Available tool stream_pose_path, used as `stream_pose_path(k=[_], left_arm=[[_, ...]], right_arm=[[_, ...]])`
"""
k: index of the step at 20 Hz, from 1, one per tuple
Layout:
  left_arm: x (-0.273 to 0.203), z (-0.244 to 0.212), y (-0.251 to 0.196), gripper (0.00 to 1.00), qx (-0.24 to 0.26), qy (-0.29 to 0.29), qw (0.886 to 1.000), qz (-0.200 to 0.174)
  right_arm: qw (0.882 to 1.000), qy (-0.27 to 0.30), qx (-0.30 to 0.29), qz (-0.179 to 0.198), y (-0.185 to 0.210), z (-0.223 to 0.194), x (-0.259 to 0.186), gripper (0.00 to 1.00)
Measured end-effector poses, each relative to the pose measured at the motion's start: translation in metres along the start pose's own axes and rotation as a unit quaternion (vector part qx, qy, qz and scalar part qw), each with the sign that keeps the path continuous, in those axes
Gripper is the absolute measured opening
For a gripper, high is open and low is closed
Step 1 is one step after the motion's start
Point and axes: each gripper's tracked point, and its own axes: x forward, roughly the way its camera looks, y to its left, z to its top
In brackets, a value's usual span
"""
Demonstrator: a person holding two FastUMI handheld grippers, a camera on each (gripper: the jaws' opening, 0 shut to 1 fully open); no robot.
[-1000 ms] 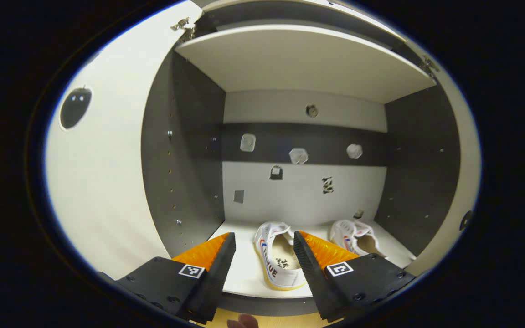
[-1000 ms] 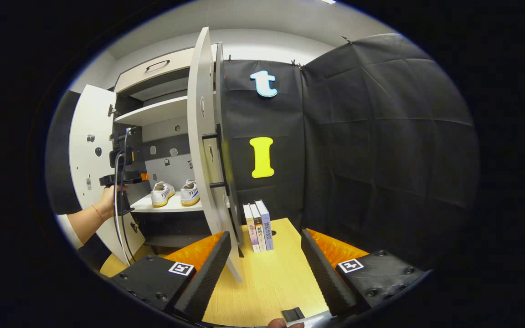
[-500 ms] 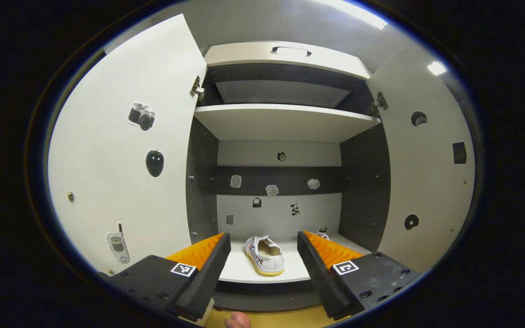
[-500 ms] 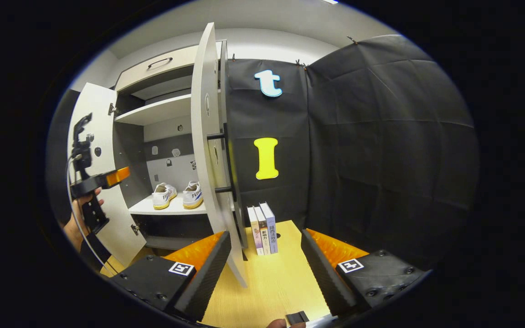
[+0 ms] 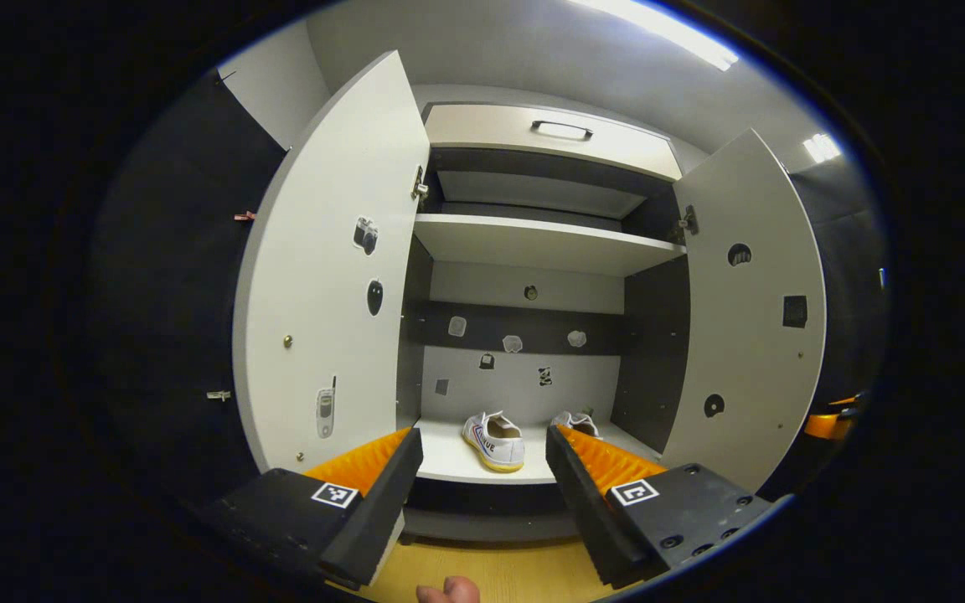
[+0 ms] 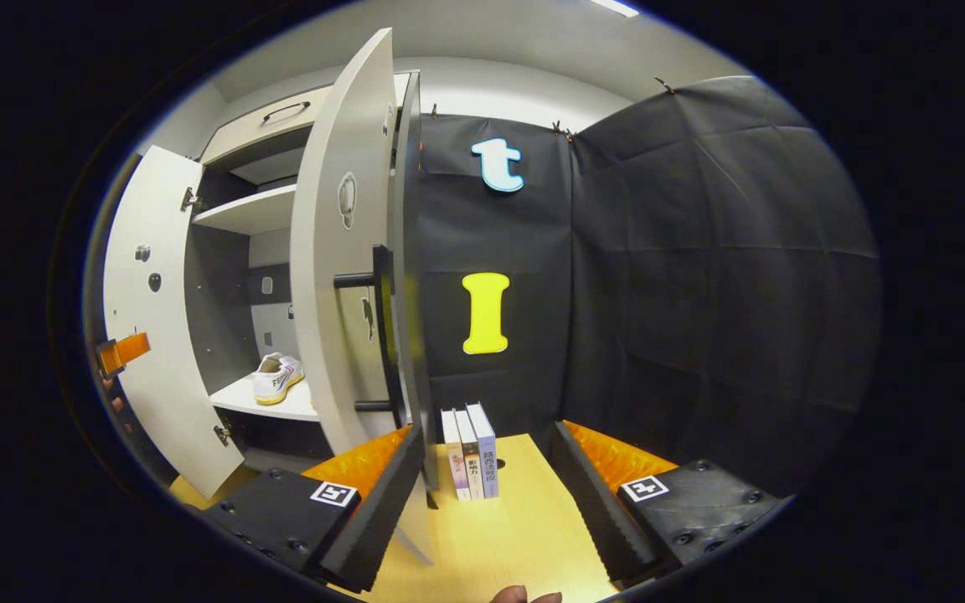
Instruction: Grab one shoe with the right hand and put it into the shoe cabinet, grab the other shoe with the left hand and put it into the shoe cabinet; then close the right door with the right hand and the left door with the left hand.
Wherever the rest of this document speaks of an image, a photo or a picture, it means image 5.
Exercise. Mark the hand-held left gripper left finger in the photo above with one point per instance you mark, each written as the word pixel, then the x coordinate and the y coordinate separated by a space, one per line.
pixel 382 502

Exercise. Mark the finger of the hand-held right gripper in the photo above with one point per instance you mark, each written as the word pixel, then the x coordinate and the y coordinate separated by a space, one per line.
pixel 826 423

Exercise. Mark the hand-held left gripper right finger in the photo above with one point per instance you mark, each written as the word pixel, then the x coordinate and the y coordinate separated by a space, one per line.
pixel 583 511

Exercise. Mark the white canvas shoe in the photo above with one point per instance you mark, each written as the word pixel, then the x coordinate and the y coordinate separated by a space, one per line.
pixel 576 421
pixel 495 444

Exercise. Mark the grey shoe cabinet door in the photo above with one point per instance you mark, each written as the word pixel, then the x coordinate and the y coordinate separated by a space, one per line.
pixel 323 318
pixel 750 360

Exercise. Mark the grey shoe cabinet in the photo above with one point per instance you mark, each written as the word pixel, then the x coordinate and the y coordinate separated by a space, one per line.
pixel 524 385

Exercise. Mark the wide white cabinet shelf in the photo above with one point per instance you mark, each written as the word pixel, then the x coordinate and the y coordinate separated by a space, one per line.
pixel 449 456

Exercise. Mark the thick white cabinet shelf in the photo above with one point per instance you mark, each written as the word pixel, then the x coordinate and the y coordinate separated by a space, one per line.
pixel 533 243

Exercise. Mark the grey cabinet drawer front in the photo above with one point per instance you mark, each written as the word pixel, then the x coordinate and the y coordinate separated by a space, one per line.
pixel 482 130

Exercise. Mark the silver cloth clip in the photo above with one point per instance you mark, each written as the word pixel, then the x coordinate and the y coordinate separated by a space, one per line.
pixel 219 395

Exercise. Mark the small ceiling light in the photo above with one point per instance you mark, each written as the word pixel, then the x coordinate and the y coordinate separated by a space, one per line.
pixel 822 148

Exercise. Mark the black backdrop cloth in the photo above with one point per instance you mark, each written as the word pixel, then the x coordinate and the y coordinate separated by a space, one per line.
pixel 164 293

